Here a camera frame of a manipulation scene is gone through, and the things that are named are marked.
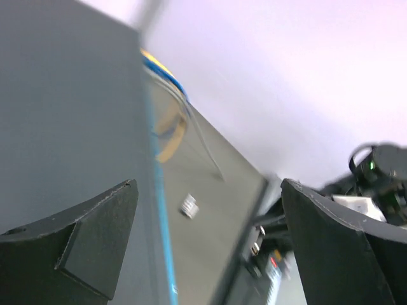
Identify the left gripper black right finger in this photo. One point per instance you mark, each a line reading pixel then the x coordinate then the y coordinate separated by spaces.
pixel 343 256

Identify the dark blue network switch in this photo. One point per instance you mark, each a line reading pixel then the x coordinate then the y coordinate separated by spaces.
pixel 77 120

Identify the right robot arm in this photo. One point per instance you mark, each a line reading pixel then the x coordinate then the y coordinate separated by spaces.
pixel 381 175

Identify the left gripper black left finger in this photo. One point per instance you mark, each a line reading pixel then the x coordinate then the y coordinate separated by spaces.
pixel 71 257

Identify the black table mat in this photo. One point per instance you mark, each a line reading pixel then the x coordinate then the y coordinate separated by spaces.
pixel 225 187

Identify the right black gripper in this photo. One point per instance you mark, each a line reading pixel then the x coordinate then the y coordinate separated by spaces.
pixel 272 243

